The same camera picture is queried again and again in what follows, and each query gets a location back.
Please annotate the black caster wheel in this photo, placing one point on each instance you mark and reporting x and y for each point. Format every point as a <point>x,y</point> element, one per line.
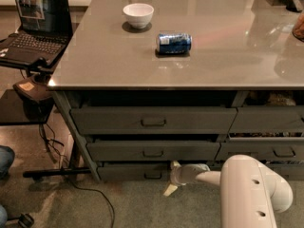
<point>26,221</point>

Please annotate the person's leg in jeans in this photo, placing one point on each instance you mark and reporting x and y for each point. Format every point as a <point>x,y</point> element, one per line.
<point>7,156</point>

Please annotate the taped gripper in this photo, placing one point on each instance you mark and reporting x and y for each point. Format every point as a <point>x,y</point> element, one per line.
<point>186,174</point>

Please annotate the blue soda can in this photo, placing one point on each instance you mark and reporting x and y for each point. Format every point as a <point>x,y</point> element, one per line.
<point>173,43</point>

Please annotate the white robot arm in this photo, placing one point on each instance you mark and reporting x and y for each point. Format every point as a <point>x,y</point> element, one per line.
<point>250,192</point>

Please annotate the black laptop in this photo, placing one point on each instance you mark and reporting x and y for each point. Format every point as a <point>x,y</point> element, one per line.
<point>43,36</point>

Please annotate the white ceramic bowl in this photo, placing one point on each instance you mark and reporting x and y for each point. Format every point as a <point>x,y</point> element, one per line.
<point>138,15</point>

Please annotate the black laptop stand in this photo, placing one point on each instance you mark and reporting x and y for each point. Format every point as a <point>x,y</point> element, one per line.
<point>28,103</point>

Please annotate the brown object at table edge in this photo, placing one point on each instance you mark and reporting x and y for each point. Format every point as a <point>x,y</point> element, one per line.
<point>298,29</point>

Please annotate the grey cabinet frame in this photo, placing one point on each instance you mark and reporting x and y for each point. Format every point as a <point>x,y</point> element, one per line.
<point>63,104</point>

